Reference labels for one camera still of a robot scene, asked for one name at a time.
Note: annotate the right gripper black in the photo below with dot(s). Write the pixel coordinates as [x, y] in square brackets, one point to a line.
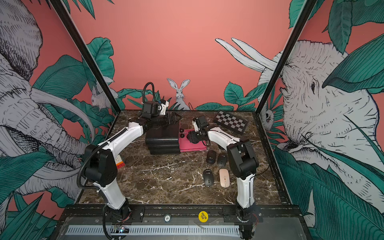
[197, 139]

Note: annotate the black drawer cabinet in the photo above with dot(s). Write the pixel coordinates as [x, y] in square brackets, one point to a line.
[164, 140]

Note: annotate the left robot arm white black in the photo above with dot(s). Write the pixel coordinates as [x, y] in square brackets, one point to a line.
[99, 170]

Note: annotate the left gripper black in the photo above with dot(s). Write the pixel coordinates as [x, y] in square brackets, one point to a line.
[173, 119]

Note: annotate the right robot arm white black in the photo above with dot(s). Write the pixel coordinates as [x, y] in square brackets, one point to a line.
[241, 156]

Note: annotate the black white checkerboard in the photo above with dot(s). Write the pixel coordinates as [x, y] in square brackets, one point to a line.
[231, 122]

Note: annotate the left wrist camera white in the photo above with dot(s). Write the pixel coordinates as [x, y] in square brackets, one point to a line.
[164, 105]

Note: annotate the pink drawer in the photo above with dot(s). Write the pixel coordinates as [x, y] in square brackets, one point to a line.
[187, 146]

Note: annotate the right black frame post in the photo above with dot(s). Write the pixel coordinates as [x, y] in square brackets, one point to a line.
[296, 32]

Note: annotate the black frame post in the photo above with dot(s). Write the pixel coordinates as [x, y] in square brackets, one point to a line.
[67, 21]
[296, 32]

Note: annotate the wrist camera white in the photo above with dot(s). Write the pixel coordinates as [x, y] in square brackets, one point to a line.
[164, 105]
[195, 124]

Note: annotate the pink computer mouse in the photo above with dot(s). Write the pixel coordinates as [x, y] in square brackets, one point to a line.
[224, 178]

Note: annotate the white vent strip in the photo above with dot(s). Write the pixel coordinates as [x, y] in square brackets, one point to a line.
[152, 230]

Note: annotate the colourful puzzle cube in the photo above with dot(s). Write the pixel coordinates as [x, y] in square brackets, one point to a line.
[119, 162]

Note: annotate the left black frame post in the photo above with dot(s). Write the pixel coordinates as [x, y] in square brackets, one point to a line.
[67, 21]

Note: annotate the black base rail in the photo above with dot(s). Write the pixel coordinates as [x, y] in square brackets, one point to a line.
[229, 213]

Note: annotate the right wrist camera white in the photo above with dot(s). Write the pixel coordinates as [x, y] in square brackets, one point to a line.
[195, 124]

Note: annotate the yellow round sticker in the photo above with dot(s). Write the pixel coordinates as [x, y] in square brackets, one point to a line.
[203, 216]

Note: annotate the black computer mouse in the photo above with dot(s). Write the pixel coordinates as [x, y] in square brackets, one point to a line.
[208, 177]

